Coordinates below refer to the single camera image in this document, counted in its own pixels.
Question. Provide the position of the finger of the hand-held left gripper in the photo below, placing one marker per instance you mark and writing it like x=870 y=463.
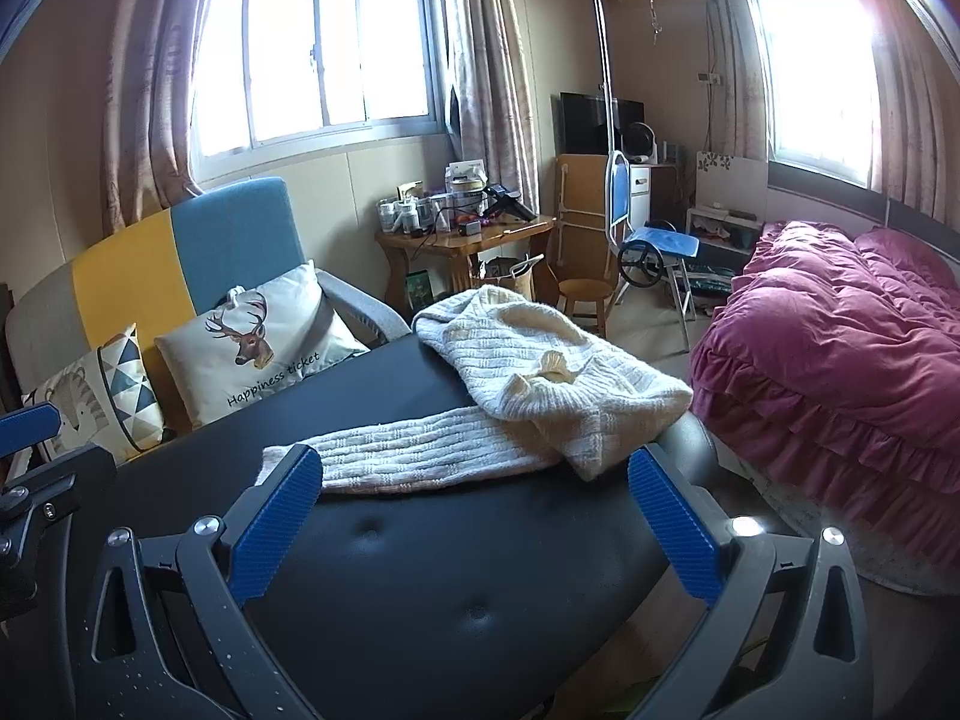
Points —
x=30 y=429

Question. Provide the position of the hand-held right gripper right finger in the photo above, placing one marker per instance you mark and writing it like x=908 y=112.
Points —
x=675 y=532

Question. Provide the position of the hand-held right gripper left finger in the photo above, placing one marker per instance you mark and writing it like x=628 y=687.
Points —
x=277 y=517

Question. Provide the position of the white knit sweater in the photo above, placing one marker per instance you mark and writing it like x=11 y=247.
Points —
x=525 y=360

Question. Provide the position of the striped animal print pillow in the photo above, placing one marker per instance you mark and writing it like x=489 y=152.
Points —
x=97 y=397

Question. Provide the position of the deer print pillow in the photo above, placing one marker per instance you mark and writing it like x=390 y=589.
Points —
x=262 y=360

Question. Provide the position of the light round rug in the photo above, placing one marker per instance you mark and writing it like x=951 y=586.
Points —
x=892 y=574

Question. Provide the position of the pink bed quilt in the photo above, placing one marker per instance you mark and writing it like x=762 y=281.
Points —
x=825 y=352

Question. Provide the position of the round wooden stool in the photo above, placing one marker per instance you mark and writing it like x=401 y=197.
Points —
x=583 y=287

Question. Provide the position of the green book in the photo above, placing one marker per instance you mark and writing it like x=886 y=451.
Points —
x=418 y=289

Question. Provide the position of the grey yellow blue sofa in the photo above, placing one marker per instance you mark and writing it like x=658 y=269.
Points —
x=225 y=232

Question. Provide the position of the blue folding chair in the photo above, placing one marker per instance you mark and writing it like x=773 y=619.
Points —
x=671 y=244

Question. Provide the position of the paper shopping bag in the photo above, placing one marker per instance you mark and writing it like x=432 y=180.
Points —
x=510 y=276

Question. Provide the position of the clutter of desk bottles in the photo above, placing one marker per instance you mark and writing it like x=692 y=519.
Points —
x=412 y=216

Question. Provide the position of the white drawer cabinet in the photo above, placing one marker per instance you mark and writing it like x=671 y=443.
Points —
x=641 y=195

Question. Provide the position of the wooden desk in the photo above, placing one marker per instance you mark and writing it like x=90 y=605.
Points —
x=499 y=234

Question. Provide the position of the pink bed pillow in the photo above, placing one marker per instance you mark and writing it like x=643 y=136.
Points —
x=904 y=259

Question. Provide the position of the wooden cabinet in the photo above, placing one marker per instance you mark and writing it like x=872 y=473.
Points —
x=581 y=187

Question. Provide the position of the white flower decal shelf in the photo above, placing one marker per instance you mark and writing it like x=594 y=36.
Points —
x=720 y=172

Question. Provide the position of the patterned window curtain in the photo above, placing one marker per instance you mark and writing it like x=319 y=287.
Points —
x=739 y=75
x=165 y=90
x=487 y=90
x=915 y=127

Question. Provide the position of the dark bed headboard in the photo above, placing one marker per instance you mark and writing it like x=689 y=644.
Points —
x=825 y=191

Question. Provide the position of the small desk fan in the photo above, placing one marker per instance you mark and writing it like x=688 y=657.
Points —
x=643 y=141

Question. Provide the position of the black flat television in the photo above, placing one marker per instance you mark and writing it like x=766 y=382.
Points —
x=585 y=124

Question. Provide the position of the large barred window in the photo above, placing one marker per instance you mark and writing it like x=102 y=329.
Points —
x=300 y=52

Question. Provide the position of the small bright window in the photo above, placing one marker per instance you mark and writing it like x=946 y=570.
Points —
x=817 y=75

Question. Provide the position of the metal drip stand pole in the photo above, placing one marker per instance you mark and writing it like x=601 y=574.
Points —
x=602 y=52

